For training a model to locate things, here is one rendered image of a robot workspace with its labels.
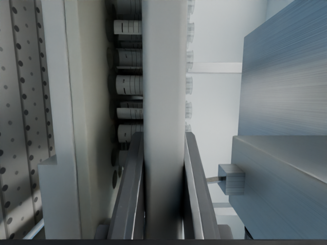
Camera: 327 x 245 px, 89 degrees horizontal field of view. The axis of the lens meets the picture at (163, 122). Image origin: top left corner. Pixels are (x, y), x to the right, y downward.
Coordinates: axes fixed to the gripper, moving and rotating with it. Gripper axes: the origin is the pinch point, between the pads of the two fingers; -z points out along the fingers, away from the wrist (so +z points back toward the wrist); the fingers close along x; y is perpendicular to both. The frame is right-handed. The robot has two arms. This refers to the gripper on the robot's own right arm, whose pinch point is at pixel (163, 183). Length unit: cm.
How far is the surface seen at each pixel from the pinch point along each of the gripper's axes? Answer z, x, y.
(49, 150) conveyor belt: -6.1, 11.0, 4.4
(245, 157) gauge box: -8.2, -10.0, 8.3
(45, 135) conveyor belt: -6.5, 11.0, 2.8
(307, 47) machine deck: -31.6, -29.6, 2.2
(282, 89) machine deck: -32.3, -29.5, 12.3
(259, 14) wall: -359, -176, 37
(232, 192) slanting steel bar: -5.6, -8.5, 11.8
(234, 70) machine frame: -95, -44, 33
